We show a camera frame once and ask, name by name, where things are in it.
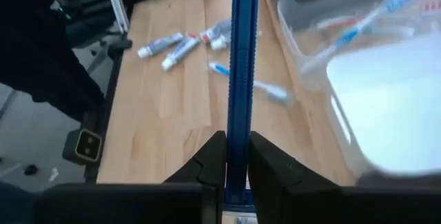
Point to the red white toothbrush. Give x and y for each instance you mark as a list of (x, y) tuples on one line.
[(339, 21)]

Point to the white paper scrap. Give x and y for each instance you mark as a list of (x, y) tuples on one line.
[(53, 174)]

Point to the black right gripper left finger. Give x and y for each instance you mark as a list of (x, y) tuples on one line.
[(138, 203)]

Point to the clear plastic bin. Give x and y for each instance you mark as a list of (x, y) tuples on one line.
[(293, 13)]

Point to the small black floor object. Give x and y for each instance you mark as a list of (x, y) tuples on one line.
[(31, 169)]

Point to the blue white toothbrush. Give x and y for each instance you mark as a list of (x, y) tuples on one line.
[(348, 36), (267, 88)]

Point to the white plastic bin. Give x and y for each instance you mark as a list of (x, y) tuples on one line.
[(389, 113)]

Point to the silver aluminium rail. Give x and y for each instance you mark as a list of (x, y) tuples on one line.
[(116, 5)]

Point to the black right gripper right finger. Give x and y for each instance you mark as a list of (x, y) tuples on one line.
[(310, 203)]

